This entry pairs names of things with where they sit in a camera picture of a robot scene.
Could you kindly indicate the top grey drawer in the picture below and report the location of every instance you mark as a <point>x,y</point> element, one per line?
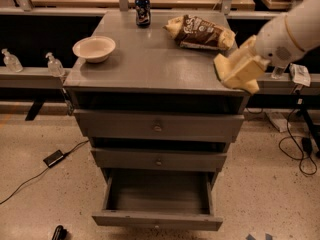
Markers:
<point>159,126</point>

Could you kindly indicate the blue soda can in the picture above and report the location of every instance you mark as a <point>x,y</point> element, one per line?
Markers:
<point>143,14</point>

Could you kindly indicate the grey drawer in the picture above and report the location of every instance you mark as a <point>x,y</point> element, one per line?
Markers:
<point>158,199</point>
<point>159,126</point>
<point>158,159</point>

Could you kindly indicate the black power adapter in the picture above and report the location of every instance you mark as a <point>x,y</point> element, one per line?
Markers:
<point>54,158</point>

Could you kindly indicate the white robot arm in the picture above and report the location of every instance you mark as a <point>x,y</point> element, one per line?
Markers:
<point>305,22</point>

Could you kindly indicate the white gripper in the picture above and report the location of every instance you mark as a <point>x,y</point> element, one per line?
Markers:
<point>276,44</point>

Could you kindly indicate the brown chip bag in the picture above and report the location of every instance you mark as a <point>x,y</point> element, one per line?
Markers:
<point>196,33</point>

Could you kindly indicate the bottom grey drawer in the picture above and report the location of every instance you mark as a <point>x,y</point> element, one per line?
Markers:
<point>158,199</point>

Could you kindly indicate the middle grey drawer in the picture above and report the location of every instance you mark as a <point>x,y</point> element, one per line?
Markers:
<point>158,159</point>

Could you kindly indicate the black object on floor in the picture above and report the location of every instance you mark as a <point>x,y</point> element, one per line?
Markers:
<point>60,233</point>

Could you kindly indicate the clear plastic bottle right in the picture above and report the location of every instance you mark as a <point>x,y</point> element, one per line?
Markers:
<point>278,72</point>

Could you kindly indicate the white bowl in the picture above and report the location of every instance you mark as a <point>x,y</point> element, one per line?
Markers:
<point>95,49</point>

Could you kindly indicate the clear pump bottle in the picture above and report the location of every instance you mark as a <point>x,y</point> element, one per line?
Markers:
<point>11,61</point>
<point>55,66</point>

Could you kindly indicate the white packet on ledge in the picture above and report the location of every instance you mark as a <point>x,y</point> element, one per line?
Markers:
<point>300,74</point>

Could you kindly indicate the clear pump bottle far left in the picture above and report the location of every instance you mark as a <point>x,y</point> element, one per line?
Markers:
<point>11,61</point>

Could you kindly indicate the yellow sponge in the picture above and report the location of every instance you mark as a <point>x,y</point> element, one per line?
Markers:
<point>222,66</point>

